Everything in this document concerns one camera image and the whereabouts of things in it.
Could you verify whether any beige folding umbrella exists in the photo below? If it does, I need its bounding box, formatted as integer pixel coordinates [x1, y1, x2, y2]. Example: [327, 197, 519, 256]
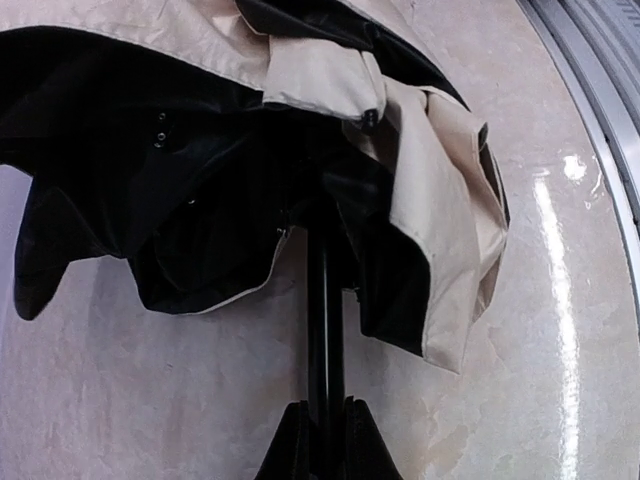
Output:
[1, 1, 510, 479]

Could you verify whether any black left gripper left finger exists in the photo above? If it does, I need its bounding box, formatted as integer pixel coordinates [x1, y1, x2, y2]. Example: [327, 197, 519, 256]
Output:
[255, 401, 310, 480]

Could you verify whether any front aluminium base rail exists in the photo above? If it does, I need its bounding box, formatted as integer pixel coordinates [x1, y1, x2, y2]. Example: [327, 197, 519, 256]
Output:
[519, 1, 639, 284]

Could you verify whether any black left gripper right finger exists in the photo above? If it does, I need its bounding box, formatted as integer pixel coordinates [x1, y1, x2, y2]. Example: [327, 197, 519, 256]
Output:
[344, 397, 400, 480]

